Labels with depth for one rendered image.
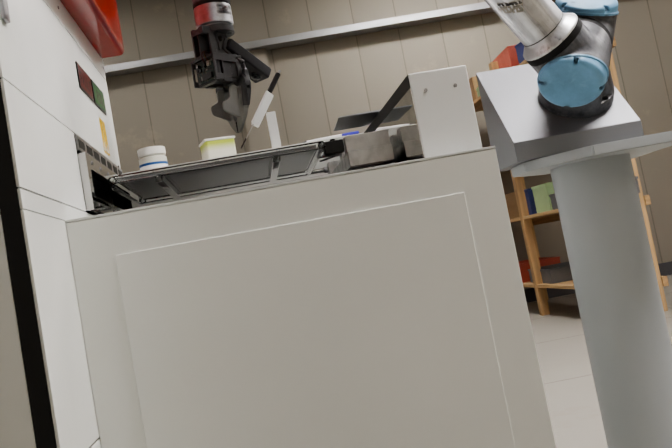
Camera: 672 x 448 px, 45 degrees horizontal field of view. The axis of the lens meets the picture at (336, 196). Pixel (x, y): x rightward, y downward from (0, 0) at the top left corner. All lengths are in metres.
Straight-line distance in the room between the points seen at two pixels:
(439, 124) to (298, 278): 0.33
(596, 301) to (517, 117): 0.40
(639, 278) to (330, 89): 6.01
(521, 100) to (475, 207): 0.57
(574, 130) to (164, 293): 0.89
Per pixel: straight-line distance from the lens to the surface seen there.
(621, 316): 1.66
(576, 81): 1.48
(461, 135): 1.26
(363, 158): 1.40
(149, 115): 7.55
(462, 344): 1.18
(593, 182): 1.65
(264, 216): 1.14
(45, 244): 1.05
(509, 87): 1.76
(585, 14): 1.58
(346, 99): 7.47
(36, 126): 1.12
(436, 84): 1.27
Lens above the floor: 0.70
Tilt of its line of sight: 5 degrees up
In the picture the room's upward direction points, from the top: 11 degrees counter-clockwise
